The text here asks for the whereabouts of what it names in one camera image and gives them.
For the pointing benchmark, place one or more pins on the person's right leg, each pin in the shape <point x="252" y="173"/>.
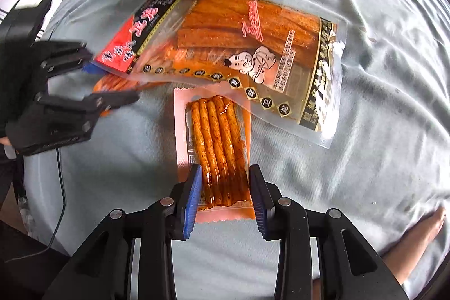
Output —
<point x="415" y="243"/>

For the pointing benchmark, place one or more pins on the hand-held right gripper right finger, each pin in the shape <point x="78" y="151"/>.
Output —
<point x="258" y="201"/>

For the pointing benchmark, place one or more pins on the bed with grey-blue sheet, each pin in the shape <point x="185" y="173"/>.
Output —
<point x="351" y="110"/>

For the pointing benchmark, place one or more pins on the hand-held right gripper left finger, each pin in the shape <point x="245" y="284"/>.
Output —
<point x="192" y="201"/>

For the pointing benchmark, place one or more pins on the orange spicy stick packet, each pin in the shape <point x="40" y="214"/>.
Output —
<point x="211" y="131"/>
<point x="116" y="84"/>

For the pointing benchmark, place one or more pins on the large clear spicy strip packet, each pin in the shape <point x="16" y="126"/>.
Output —
<point x="228" y="26"/>

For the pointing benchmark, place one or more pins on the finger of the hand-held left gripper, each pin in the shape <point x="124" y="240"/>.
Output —
<point x="112" y="99"/>
<point x="66" y="57"/>

